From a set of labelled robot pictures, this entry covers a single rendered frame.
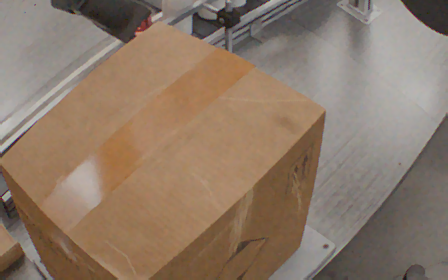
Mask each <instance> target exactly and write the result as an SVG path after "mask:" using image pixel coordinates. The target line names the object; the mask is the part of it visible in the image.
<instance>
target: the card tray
mask: <svg viewBox="0 0 448 280"><path fill-rule="evenodd" d="M23 255H25V252H24V251H23V249H22V247H21V245H20V243H19V242H18V240H17V241H15V240H14V239H13V237H12V236H11V235H10V234H9V232H8V231H7V229H6V228H5V227H4V225H3V224H2V223H1V221H0V275H1V273H3V272H4V271H5V270H6V269H8V268H9V267H10V266H11V265H12V264H13V263H15V262H16V261H17V260H18V259H20V258H21V257H22V256H23Z"/></svg>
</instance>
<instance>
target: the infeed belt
mask: <svg viewBox="0 0 448 280"><path fill-rule="evenodd" d="M269 1H272V0H246V4H245V6H243V7H241V8H240V9H238V8H237V9H238V10H239V11H240V12H241V16H242V17H243V16H244V15H245V14H246V13H249V12H251V11H252V10H254V9H256V8H259V7H260V6H261V5H264V4H265V3H267V2H269ZM221 28H223V26H221V25H220V24H217V23H216V21H203V20H202V19H201V18H200V17H199V16H198V11H197V12H195V13H194V14H193V16H192V30H193V33H192V36H193V37H194V38H198V39H200V40H203V39H205V38H206V37H207V36H210V35H212V34H213V33H214V32H215V31H217V30H218V29H221ZM8 191H9V189H8V185H7V184H6V181H5V178H4V175H3V172H2V170H1V167H0V198H2V196H4V195H5V194H6V193H8Z"/></svg>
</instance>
